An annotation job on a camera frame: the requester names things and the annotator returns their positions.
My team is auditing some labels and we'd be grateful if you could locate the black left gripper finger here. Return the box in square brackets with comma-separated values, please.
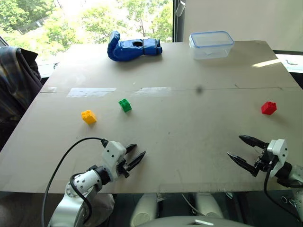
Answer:
[126, 151, 146, 172]
[125, 143, 137, 155]

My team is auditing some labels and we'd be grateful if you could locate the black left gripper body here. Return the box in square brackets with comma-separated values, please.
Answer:
[116, 153, 131, 179]

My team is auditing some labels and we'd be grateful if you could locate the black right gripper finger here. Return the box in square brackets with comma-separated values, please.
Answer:
[227, 152, 259, 177]
[239, 135, 269, 150]

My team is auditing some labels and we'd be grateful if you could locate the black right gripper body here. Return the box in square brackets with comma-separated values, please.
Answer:
[254, 148, 275, 173]

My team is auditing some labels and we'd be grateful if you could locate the red toy brick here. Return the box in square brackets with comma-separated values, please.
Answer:
[261, 101, 277, 116]

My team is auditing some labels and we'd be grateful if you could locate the green toy brick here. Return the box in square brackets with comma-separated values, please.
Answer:
[118, 98, 133, 113]

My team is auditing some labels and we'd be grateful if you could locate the white rounded robot leg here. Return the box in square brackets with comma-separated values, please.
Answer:
[130, 193, 159, 227]
[196, 192, 224, 219]

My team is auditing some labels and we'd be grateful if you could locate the yellow toy brick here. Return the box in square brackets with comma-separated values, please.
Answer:
[80, 109, 98, 125]

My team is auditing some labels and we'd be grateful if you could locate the grey robot torso top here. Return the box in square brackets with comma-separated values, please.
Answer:
[132, 215, 254, 227]

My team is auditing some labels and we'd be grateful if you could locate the blue boxing glove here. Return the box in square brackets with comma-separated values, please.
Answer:
[107, 31, 163, 62]

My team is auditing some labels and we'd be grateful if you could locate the clear plastic container blue lid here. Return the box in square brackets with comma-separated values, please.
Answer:
[188, 31, 235, 60]

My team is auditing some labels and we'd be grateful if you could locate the plaid cloth on chair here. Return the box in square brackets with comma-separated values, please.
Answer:
[0, 46, 43, 152]

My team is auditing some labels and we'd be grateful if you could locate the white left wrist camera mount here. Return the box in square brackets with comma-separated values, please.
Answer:
[102, 141, 127, 183]

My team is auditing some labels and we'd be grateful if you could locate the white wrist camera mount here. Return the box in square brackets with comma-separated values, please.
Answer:
[102, 141, 127, 183]
[267, 139, 289, 178]

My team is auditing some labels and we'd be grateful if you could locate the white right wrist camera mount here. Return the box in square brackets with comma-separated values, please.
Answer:
[267, 139, 289, 178]

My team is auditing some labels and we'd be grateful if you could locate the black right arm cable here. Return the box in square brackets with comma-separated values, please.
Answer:
[263, 156, 303, 216]

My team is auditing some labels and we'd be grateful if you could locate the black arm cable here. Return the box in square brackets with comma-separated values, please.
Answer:
[41, 137, 109, 227]
[263, 156, 303, 216]

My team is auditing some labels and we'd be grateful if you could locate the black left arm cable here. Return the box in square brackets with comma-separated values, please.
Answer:
[41, 137, 109, 227]

